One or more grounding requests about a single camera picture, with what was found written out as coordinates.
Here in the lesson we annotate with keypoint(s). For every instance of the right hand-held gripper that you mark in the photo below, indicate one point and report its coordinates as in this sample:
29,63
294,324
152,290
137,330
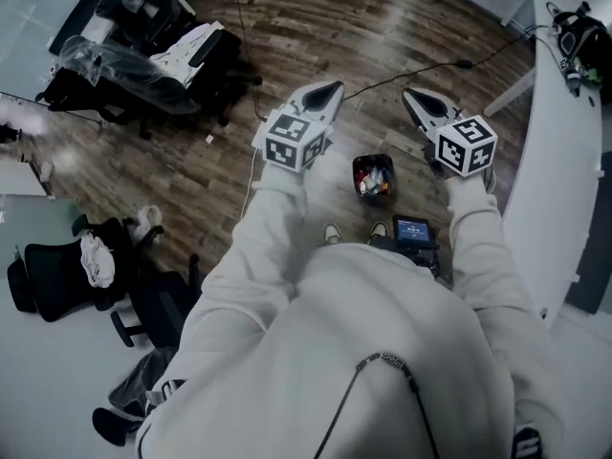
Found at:
466,146

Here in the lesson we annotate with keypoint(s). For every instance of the person's right forearm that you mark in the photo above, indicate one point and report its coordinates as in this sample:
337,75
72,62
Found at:
478,237

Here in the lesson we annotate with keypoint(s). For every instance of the black headset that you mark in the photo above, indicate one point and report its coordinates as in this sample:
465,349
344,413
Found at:
583,31

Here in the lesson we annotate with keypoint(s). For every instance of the black chair with white garment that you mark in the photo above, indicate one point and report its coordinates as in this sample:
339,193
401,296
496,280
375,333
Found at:
210,50

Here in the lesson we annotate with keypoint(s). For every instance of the dark desk partition panel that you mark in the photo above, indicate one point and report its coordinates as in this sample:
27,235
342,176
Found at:
595,232

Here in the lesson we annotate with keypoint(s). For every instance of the person's left forearm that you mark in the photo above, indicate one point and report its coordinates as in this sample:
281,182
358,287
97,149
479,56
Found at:
268,237

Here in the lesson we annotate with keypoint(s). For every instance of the person's shoe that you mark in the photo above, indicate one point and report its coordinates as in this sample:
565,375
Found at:
332,234
378,231

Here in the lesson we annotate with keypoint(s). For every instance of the person's left shoe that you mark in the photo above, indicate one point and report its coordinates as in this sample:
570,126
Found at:
332,234

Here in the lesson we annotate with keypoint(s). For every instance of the crumpled white cloth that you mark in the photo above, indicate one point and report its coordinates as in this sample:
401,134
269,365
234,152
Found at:
98,261

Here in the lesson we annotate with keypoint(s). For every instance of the white curved desk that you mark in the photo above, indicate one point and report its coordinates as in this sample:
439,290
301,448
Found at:
550,160

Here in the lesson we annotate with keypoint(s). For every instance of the small black trash bin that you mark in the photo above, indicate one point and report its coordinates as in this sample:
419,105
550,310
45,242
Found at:
375,177

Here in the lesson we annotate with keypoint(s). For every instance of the person's torso in pale hoodie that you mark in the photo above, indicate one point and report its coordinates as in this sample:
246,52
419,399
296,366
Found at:
363,328

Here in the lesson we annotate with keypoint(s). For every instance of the person's right shoe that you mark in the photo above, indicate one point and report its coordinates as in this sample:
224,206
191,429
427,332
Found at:
378,231

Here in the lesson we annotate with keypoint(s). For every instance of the black mesh office chair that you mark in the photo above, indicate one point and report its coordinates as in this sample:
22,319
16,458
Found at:
52,275

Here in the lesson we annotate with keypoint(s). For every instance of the black chest-mounted screen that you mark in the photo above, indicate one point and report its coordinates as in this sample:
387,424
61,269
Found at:
412,230

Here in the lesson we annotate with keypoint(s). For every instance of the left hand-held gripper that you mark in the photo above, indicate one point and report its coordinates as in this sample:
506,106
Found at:
291,141

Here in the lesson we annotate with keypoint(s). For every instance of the plastic-wrapped black chair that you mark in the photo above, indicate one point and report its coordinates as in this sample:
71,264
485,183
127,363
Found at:
143,72

